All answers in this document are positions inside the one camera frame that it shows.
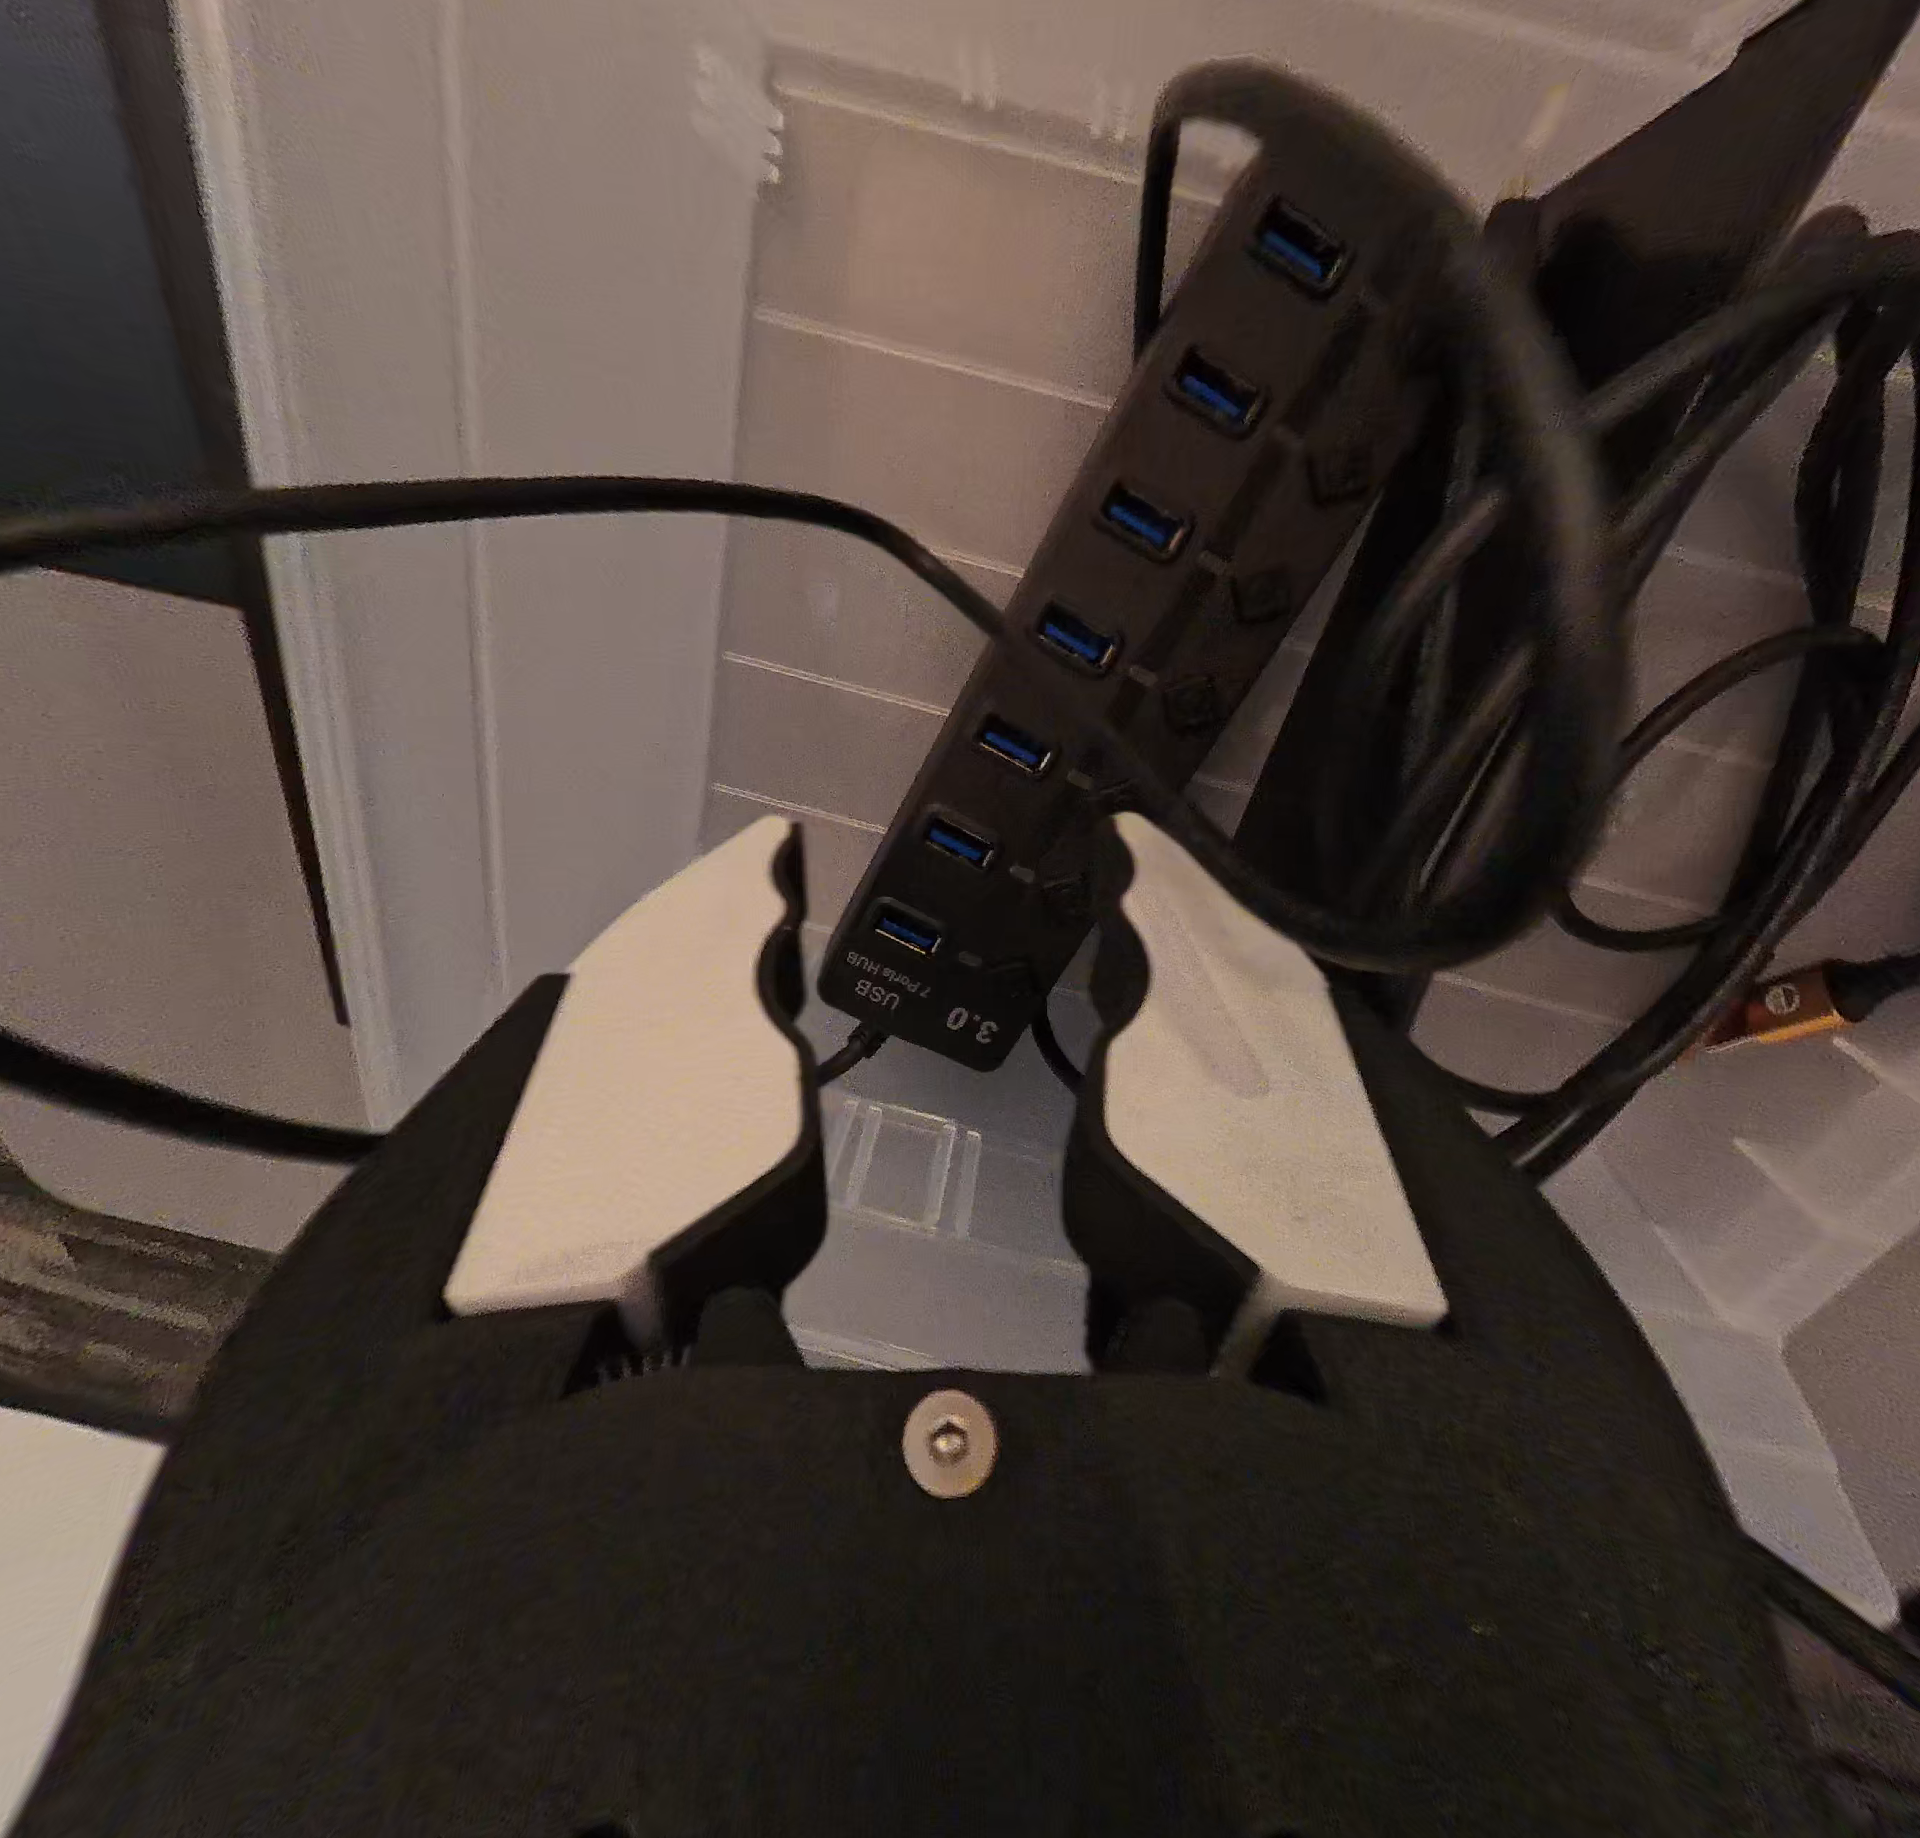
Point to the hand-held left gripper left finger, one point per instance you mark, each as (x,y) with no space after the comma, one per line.
(630,1104)

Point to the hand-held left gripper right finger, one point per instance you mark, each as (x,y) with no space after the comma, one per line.
(1261,1119)

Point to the clear plastic bin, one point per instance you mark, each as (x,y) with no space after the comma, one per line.
(601,369)

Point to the black divider plate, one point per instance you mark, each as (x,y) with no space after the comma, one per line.
(1695,159)

